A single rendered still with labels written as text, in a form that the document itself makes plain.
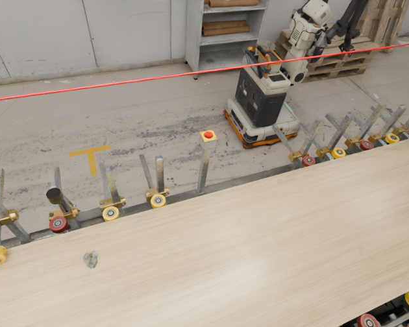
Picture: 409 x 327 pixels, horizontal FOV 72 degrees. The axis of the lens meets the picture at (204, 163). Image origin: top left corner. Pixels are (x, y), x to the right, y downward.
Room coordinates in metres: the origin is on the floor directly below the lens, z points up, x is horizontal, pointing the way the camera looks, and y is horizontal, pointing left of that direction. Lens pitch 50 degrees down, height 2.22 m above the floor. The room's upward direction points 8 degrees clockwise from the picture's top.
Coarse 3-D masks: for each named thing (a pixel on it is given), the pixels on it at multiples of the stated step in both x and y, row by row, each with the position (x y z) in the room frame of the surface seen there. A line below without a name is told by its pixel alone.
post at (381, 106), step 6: (378, 108) 1.60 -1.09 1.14; (384, 108) 1.60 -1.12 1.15; (372, 114) 1.61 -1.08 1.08; (378, 114) 1.60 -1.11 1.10; (372, 120) 1.59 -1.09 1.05; (366, 126) 1.60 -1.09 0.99; (360, 132) 1.61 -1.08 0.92; (366, 132) 1.60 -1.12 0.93; (360, 138) 1.59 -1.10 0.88; (348, 150) 1.61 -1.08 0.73
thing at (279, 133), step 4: (276, 128) 1.60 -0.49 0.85; (276, 132) 1.58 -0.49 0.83; (280, 132) 1.56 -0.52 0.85; (280, 136) 1.53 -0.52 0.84; (284, 136) 1.53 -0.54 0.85; (284, 140) 1.48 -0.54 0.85; (288, 140) 1.49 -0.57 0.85; (284, 144) 1.47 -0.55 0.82; (288, 144) 1.45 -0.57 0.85; (288, 148) 1.43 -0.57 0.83; (292, 148) 1.42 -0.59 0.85; (296, 160) 1.33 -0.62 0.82; (300, 160) 1.31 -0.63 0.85; (300, 164) 1.29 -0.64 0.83
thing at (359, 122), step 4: (348, 112) 1.98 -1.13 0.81; (352, 112) 1.97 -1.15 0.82; (356, 116) 1.93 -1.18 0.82; (356, 120) 1.89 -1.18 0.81; (360, 120) 1.88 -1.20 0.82; (360, 124) 1.84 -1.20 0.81; (368, 132) 1.76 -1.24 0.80; (372, 132) 1.75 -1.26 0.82; (380, 140) 1.67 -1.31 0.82; (380, 144) 1.64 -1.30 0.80; (384, 144) 1.63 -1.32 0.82
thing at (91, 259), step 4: (92, 252) 0.47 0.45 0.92; (96, 252) 0.48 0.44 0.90; (84, 256) 0.45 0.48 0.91; (88, 256) 0.46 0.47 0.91; (92, 256) 0.46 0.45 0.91; (96, 256) 0.46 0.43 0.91; (84, 260) 0.44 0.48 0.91; (88, 260) 0.44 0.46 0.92; (92, 260) 0.44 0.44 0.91; (96, 260) 0.44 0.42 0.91; (88, 264) 0.42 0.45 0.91; (92, 264) 0.43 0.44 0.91; (96, 264) 0.43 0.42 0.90
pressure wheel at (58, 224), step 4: (60, 216) 0.64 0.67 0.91; (52, 220) 0.61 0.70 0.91; (56, 220) 0.61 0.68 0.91; (60, 220) 0.62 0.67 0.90; (64, 220) 0.62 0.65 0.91; (52, 224) 0.59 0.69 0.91; (56, 224) 0.59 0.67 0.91; (60, 224) 0.59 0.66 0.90; (64, 224) 0.59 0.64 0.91; (52, 228) 0.57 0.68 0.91; (56, 228) 0.57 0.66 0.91; (60, 228) 0.57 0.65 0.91; (64, 228) 0.58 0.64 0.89; (56, 232) 0.56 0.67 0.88; (60, 232) 0.56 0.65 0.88
